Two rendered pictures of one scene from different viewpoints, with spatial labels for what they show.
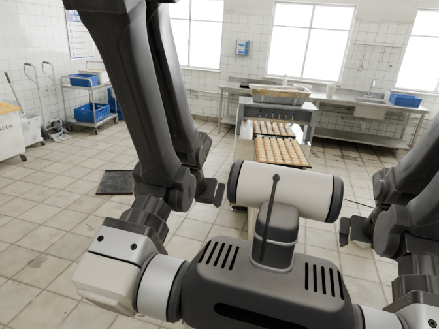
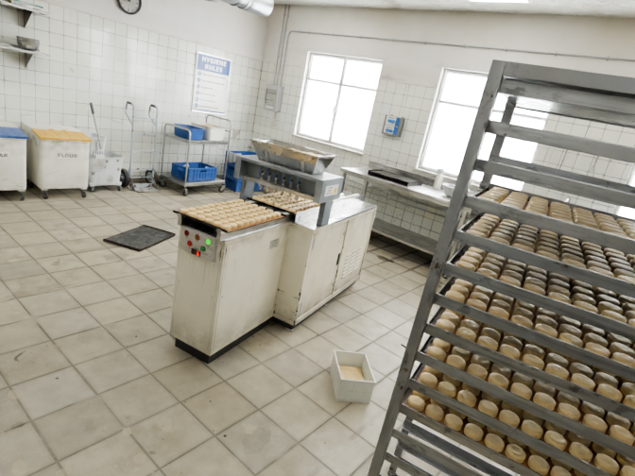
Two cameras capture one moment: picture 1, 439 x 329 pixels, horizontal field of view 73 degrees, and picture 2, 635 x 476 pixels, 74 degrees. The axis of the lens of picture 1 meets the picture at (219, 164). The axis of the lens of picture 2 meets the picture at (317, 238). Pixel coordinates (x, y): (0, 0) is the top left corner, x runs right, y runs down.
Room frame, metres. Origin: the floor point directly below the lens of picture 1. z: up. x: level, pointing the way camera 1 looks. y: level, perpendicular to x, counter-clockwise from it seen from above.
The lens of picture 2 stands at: (0.20, -1.93, 1.66)
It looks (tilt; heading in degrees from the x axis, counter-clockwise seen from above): 18 degrees down; 23
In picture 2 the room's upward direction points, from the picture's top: 12 degrees clockwise
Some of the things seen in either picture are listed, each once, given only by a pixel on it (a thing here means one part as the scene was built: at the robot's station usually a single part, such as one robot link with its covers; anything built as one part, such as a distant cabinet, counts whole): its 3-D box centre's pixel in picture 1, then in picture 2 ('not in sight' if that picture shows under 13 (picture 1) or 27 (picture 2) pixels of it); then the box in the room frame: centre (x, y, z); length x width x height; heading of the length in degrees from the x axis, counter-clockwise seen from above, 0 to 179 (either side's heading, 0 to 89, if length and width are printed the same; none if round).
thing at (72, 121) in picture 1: (91, 96); (197, 153); (5.22, 2.36, 0.57); 0.85 x 0.58 x 1.13; 173
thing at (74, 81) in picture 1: (83, 79); (188, 131); (5.01, 2.36, 0.88); 0.40 x 0.30 x 0.16; 80
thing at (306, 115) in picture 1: (274, 119); (285, 189); (2.87, -0.50, 1.01); 0.72 x 0.33 x 0.34; 88
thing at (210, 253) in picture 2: not in sight; (198, 244); (2.00, -0.47, 0.77); 0.24 x 0.04 x 0.14; 88
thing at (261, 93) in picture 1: (277, 95); (291, 156); (2.87, -0.50, 1.25); 0.56 x 0.29 x 0.14; 88
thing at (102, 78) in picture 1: (94, 76); (207, 131); (5.39, 2.34, 0.90); 0.44 x 0.36 x 0.20; 85
